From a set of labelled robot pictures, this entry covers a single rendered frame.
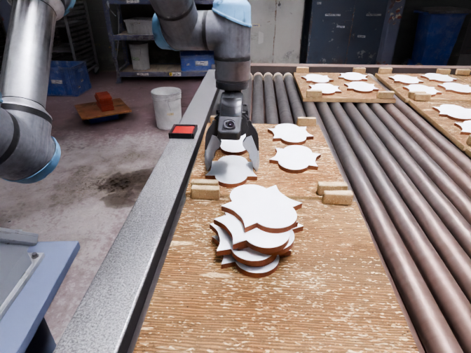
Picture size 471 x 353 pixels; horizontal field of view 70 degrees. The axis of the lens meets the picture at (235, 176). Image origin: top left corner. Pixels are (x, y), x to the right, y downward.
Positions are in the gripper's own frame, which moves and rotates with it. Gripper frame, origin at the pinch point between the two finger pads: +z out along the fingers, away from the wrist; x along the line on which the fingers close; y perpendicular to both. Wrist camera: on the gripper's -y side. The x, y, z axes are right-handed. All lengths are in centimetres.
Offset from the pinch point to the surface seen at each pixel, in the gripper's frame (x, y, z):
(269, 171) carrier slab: -8.8, 0.7, 0.7
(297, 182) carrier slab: -14.9, -3.8, 1.0
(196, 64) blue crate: 76, 447, 43
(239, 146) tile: -1.3, 11.7, -1.2
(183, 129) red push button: 16.1, 27.0, -0.3
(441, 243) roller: -39.2, -20.2, 4.4
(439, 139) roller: -60, 26, 1
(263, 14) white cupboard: -21, 458, -25
